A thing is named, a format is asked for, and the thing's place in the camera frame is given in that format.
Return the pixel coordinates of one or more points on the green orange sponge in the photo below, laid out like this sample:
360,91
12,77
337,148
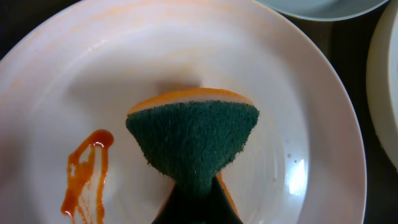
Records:
190,135

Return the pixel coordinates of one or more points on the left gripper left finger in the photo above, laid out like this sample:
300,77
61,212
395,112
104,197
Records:
179,208

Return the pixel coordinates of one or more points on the white plate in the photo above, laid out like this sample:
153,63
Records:
82,70
381,80

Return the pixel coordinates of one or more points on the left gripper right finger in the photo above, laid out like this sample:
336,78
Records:
216,207

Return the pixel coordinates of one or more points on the pale blue plate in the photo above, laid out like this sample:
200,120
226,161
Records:
323,10

